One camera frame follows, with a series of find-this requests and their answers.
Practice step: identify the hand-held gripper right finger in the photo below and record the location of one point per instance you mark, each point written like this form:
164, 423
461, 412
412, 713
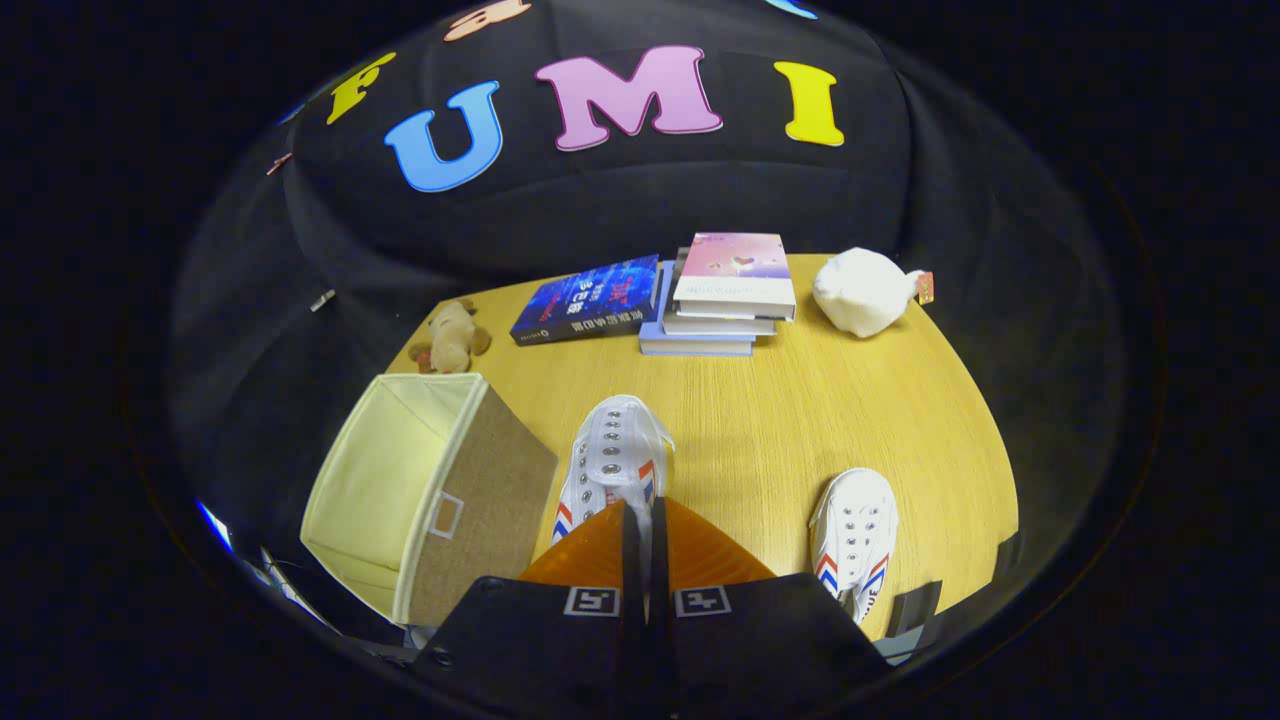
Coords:
658, 570

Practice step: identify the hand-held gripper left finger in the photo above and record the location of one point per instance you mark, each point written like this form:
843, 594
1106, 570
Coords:
631, 570

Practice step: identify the white canvas shoe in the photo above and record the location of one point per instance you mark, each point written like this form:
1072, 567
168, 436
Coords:
615, 450
855, 530

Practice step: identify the beige fabric storage box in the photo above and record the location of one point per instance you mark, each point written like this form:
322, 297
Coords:
380, 480

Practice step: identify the light blue cover book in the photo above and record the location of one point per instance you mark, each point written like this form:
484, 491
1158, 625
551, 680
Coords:
695, 345

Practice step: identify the dark blue book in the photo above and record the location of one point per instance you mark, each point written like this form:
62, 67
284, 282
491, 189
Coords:
590, 298

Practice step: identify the tan plush dog toy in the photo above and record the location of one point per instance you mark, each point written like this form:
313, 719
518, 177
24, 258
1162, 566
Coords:
452, 335

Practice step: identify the white plush toy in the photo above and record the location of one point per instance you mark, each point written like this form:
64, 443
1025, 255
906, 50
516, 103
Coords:
862, 292

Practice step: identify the black backdrop cloth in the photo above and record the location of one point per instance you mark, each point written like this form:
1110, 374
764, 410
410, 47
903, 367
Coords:
640, 190

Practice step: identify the silver clip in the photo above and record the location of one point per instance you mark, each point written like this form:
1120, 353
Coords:
322, 300

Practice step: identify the computer monitor screen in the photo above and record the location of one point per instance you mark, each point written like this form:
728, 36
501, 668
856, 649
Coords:
215, 525

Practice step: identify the red clip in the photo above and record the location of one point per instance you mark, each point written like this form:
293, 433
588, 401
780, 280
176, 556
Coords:
278, 162

